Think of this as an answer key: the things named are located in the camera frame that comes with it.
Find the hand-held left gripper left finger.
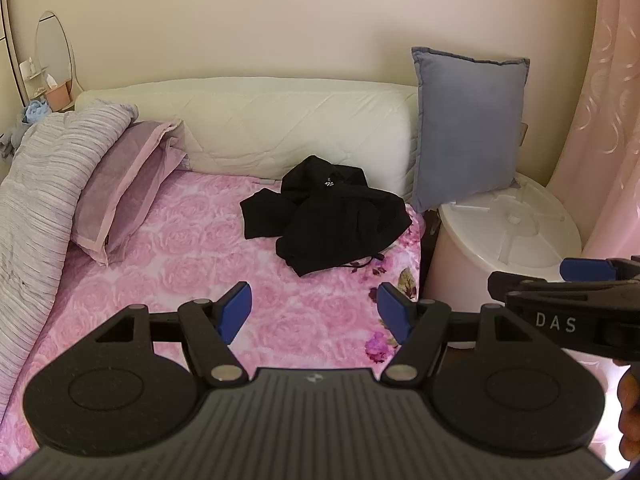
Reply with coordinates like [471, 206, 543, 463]
[95, 281, 253, 387]

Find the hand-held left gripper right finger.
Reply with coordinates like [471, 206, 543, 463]
[377, 282, 542, 385]

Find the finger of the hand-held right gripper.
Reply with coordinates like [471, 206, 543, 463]
[560, 257, 640, 283]
[487, 270, 552, 305]

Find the black hoodie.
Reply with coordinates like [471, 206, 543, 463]
[240, 155, 414, 278]

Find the person's right hand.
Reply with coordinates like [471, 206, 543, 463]
[618, 366, 640, 462]

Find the white round plastic container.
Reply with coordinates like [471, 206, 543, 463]
[424, 172, 583, 350]

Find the pink rose bedsheet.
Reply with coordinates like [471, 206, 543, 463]
[0, 167, 427, 468]

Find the pink patterned curtain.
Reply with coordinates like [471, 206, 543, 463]
[542, 0, 640, 411]

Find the blue-grey cushion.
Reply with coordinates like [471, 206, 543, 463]
[409, 47, 531, 214]

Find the purple pillow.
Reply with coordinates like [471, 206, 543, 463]
[70, 119, 190, 267]

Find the cream quilted headboard cushion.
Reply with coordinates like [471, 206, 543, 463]
[74, 78, 421, 196]

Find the grey striped quilt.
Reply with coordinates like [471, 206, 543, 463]
[0, 100, 139, 411]

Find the pink tissue box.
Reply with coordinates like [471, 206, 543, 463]
[45, 80, 72, 110]

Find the light blue cloth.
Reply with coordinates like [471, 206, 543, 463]
[22, 100, 54, 126]

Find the oval mirror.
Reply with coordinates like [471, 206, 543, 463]
[34, 10, 77, 97]

